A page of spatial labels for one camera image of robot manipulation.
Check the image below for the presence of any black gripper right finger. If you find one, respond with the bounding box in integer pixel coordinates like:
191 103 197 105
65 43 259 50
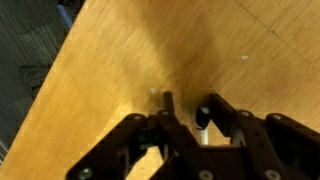
208 93 320 180

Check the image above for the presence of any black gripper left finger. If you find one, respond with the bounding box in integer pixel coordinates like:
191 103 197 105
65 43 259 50
66 91 201 180

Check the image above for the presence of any dark round floor object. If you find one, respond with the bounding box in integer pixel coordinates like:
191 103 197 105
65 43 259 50
19 64 52 98

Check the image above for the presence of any blue strip item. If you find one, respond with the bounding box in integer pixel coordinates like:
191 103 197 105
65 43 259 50
55 3 74 30

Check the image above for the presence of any white braided rope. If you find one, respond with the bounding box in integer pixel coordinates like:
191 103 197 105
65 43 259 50
195 105 212 146

